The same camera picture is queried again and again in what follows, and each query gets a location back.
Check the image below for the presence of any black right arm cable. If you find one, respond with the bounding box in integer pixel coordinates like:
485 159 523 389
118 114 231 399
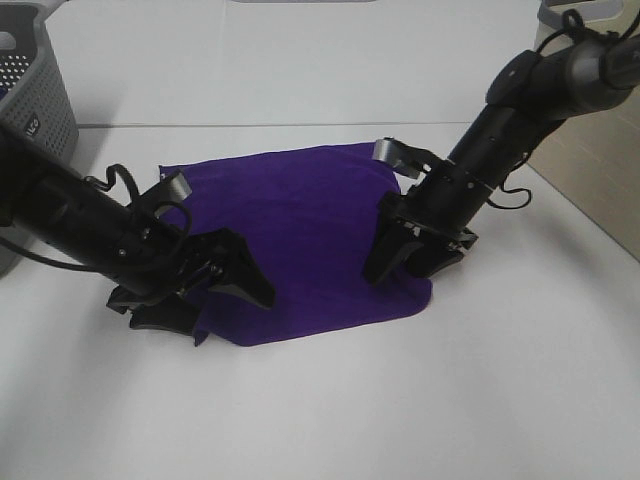
487 9 636 211

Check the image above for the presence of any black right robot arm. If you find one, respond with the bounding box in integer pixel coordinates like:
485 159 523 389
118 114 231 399
363 21 639 284

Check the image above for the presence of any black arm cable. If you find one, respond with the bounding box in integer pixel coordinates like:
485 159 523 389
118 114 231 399
487 9 636 211
0 163 194 274

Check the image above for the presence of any purple towel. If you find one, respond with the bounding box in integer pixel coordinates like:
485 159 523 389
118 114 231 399
182 142 432 346

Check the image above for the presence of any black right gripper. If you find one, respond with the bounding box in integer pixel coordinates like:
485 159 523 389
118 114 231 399
362 137 478 284

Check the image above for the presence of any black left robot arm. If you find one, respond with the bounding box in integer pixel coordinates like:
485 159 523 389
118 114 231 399
1 129 275 344

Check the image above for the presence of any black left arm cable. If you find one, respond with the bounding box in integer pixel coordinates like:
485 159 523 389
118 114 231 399
0 163 194 274

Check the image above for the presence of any grey perforated plastic basket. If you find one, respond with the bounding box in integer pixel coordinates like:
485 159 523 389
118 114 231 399
1 1 79 276

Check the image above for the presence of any beige bin with grey rim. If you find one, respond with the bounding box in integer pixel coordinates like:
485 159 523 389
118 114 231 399
519 0 640 209

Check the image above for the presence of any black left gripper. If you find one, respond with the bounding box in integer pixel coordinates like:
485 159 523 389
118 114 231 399
107 169 276 338

